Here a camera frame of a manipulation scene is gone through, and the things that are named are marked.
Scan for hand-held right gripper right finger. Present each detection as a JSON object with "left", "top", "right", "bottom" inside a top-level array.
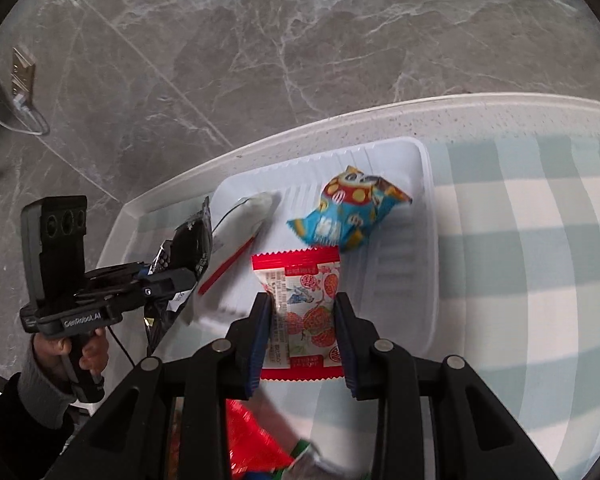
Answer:
[{"left": 333, "top": 292, "right": 556, "bottom": 480}]

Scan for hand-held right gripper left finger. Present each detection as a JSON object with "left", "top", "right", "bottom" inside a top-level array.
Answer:
[{"left": 45, "top": 292, "right": 272, "bottom": 480}]

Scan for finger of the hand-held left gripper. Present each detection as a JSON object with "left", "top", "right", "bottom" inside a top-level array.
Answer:
[
  {"left": 107, "top": 267, "right": 197, "bottom": 313},
  {"left": 82, "top": 261, "right": 153, "bottom": 292}
]

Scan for black snack packet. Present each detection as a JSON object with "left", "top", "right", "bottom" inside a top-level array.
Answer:
[{"left": 142, "top": 196, "right": 215, "bottom": 353}]

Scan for red and white fruit-print packet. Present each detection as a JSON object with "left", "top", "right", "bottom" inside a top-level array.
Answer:
[{"left": 251, "top": 246, "right": 345, "bottom": 382}]

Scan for white plastic tray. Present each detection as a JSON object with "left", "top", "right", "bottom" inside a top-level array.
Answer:
[{"left": 187, "top": 136, "right": 441, "bottom": 363}]

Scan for person's left hand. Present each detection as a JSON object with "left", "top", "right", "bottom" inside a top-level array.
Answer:
[{"left": 31, "top": 331, "right": 111, "bottom": 387}]

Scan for white packet with red stripe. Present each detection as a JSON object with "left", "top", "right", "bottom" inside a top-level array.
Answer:
[{"left": 189, "top": 191, "right": 281, "bottom": 328}]

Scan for bright red snack packet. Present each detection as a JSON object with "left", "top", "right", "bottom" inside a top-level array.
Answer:
[{"left": 225, "top": 399, "right": 297, "bottom": 478}]

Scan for green and white packet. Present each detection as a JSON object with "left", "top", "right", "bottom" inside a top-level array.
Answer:
[{"left": 286, "top": 439, "right": 353, "bottom": 480}]

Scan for blue cartoon-print snack packet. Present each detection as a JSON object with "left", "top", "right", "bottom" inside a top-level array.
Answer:
[{"left": 286, "top": 165, "right": 413, "bottom": 252}]

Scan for checked tablecloth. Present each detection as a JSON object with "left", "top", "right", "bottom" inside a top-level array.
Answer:
[{"left": 100, "top": 127, "right": 600, "bottom": 480}]

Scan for brass floor fixture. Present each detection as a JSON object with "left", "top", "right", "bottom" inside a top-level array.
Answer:
[{"left": 11, "top": 48, "right": 36, "bottom": 107}]

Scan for white cable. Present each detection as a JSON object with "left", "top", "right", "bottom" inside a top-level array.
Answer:
[{"left": 0, "top": 92, "right": 51, "bottom": 137}]

